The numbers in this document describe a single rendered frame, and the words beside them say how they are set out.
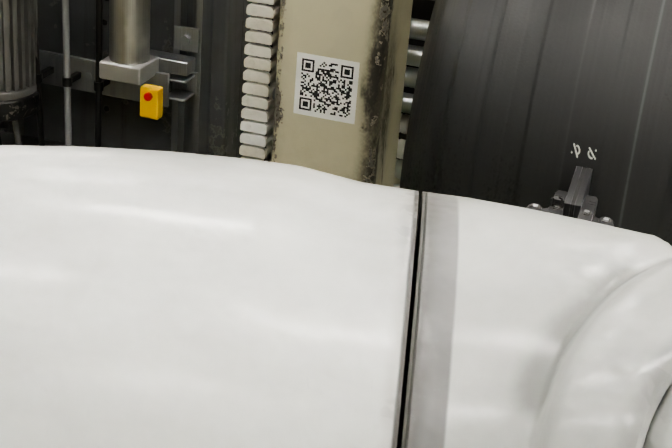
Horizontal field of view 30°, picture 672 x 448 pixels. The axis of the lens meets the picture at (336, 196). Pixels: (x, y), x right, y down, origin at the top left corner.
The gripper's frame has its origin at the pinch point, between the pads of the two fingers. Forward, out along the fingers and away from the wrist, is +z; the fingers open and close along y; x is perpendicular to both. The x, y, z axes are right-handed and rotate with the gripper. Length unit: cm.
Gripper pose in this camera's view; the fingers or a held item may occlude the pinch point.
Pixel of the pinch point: (576, 199)
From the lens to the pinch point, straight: 116.0
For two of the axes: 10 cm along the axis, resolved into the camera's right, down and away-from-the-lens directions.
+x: -0.3, 8.5, 5.3
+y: -9.5, -1.9, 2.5
